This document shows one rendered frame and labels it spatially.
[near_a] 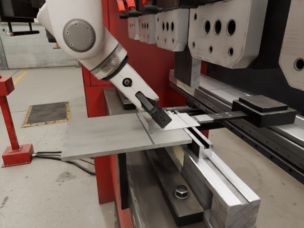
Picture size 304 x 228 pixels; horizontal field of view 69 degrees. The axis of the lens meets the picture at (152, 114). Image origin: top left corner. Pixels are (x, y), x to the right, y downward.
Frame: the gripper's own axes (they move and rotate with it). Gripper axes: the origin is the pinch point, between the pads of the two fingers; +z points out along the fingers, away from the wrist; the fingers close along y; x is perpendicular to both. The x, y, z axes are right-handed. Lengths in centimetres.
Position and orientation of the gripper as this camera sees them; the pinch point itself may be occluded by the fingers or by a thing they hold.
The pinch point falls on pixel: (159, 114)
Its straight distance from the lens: 53.5
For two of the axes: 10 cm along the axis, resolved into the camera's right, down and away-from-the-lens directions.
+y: -2.7, -3.6, 8.9
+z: 6.2, 6.4, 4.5
